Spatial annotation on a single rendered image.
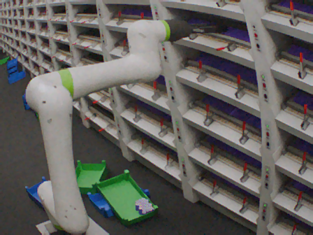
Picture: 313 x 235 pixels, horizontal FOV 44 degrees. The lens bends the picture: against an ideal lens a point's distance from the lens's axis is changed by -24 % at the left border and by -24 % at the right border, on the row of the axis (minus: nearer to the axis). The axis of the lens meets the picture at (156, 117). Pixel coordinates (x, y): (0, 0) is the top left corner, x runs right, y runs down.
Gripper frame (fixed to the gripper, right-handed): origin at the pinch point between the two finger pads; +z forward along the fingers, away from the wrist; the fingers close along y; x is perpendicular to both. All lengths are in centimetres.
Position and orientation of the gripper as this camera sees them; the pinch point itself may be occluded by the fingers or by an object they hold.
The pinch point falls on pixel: (218, 27)
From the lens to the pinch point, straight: 184.6
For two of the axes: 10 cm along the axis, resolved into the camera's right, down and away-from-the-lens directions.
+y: 5.0, 2.7, -8.2
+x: -0.3, -9.4, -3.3
